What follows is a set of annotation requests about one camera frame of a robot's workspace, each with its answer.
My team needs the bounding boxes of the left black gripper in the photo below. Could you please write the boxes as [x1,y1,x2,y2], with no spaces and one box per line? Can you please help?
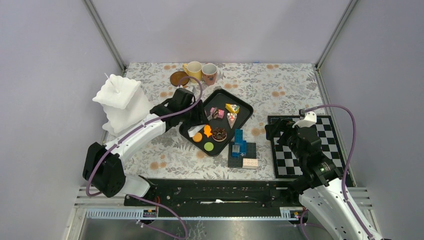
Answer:
[180,99,210,128]

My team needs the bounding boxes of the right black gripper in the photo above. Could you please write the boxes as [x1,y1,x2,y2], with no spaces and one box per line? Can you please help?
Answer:
[263,116,306,163]

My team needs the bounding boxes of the silver tongs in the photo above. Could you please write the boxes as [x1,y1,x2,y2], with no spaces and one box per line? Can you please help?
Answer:
[187,107,219,138]

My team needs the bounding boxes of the pink square cake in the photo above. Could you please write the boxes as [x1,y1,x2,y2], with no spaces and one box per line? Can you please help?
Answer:
[210,107,225,119]

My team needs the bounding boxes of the chocolate sprinkle donut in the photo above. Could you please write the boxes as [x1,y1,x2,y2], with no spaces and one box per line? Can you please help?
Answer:
[211,127,228,142]

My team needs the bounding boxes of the white strawberry cake slice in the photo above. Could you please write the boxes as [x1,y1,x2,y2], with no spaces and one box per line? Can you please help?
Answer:
[227,112,238,129]

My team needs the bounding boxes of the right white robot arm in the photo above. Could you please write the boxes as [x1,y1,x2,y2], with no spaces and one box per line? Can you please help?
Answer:
[264,119,383,240]

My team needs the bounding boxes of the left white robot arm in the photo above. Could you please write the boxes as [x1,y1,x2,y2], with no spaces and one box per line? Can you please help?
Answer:
[82,88,208,206]

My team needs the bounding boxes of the orange fish biscuit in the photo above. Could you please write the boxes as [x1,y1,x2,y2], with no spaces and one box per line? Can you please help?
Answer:
[203,124,212,138]

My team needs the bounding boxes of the orange round biscuit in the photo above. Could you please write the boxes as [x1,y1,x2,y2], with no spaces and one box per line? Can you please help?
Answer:
[192,132,203,143]

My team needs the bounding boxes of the black white checkerboard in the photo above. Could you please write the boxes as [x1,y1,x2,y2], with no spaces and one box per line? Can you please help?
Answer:
[271,115,345,179]

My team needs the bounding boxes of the black serving tray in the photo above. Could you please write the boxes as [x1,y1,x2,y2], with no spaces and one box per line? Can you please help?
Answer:
[178,89,254,157]

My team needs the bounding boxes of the green round cookie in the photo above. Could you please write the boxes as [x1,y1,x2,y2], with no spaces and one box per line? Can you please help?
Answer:
[203,142,214,152]

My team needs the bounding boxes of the yellow cake slice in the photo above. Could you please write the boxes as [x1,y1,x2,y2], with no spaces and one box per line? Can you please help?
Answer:
[225,103,240,114]

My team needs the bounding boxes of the dark brown round coaster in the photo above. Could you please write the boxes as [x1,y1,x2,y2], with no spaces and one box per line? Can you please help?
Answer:
[170,71,190,87]

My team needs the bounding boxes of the yellow mug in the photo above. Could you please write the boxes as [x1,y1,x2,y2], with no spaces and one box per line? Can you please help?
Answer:
[182,61,203,82]

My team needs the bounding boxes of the pink patterned mug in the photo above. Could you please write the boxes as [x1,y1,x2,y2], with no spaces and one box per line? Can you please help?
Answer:
[201,63,218,86]

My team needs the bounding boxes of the beige lego brick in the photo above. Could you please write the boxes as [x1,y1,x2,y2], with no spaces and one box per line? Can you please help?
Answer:
[242,158,259,169]

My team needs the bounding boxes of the blue lego block stack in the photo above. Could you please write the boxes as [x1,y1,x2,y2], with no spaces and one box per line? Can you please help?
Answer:
[231,129,247,158]

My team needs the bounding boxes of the black lego baseplate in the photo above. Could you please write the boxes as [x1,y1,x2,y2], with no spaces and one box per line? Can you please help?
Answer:
[227,141,257,169]

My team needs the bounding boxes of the white tiered dessert stand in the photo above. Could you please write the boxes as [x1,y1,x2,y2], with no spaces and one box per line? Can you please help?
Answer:
[92,74,154,136]

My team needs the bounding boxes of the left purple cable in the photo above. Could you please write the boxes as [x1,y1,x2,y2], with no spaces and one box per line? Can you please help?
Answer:
[85,76,204,198]

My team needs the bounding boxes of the purple cable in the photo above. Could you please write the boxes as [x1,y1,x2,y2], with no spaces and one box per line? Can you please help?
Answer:
[85,76,204,198]
[303,104,375,240]

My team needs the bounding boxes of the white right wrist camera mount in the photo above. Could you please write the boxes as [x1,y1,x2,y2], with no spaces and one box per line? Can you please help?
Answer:
[292,109,317,128]

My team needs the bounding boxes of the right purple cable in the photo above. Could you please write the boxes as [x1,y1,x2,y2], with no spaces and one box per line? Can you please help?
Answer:
[303,104,375,240]

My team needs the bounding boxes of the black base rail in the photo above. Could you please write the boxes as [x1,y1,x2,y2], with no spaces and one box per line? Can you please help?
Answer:
[145,179,301,218]

